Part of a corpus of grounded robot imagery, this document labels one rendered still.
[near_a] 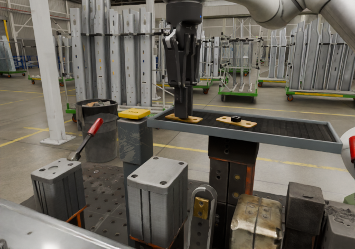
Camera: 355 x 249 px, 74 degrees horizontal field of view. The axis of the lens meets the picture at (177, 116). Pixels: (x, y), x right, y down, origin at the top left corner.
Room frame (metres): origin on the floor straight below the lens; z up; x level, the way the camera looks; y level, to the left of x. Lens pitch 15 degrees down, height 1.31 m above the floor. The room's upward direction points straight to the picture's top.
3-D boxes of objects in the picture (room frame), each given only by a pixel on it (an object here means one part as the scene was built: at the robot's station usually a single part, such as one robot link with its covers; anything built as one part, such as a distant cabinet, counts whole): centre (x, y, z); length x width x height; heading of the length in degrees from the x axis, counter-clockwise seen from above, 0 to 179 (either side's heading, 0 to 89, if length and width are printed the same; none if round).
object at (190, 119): (0.53, -0.01, 1.17); 0.08 x 0.04 x 0.01; 59
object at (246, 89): (6.96, -1.83, 0.88); 1.91 x 1.00 x 1.76; 162
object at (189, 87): (0.54, -0.02, 1.20); 0.03 x 0.01 x 0.07; 59
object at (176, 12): (0.53, -0.01, 1.36); 0.08 x 0.07 x 0.09; 149
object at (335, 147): (0.50, -0.13, 1.16); 0.37 x 0.14 x 0.02; 66
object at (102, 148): (2.79, 0.97, 0.36); 0.54 x 0.50 x 0.73; 161
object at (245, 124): (0.50, -0.13, 1.17); 0.08 x 0.04 x 0.01; 46
